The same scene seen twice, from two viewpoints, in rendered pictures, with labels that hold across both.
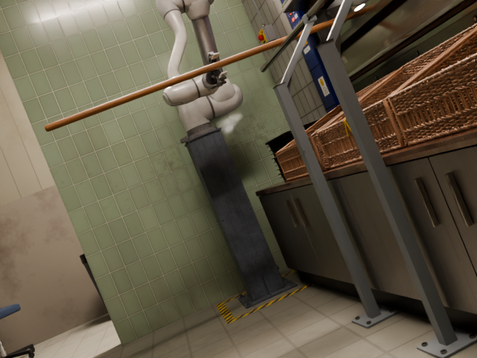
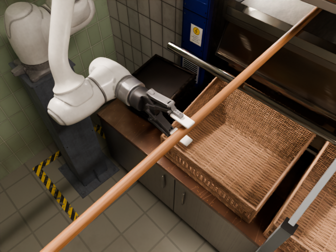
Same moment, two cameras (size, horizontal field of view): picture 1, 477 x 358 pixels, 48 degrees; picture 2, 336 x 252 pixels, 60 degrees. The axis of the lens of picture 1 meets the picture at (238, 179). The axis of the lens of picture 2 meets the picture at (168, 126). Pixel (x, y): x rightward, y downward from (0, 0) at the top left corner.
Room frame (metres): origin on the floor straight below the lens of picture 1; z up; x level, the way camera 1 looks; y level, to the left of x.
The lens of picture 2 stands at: (2.02, 0.22, 1.89)
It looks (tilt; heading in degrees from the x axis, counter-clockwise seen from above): 53 degrees down; 325
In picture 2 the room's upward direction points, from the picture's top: straight up
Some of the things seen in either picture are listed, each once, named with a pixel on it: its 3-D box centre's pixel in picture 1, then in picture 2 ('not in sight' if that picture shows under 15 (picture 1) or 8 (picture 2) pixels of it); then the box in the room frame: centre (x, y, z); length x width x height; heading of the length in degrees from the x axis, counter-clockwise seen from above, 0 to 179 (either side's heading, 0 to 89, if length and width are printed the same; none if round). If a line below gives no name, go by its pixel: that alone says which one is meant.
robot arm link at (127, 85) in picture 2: (211, 78); (131, 91); (2.64, -0.07, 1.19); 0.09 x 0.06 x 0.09; 102
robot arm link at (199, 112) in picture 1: (193, 109); (29, 30); (3.20, 0.09, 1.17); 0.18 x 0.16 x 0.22; 104
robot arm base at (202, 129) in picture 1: (197, 133); (35, 60); (3.19, 0.12, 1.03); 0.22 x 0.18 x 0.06; 99
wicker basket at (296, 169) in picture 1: (336, 130); (234, 140); (2.49, -0.50, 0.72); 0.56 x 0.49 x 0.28; 12
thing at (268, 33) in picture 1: (267, 35); not in sight; (3.44, -0.52, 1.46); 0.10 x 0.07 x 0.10; 13
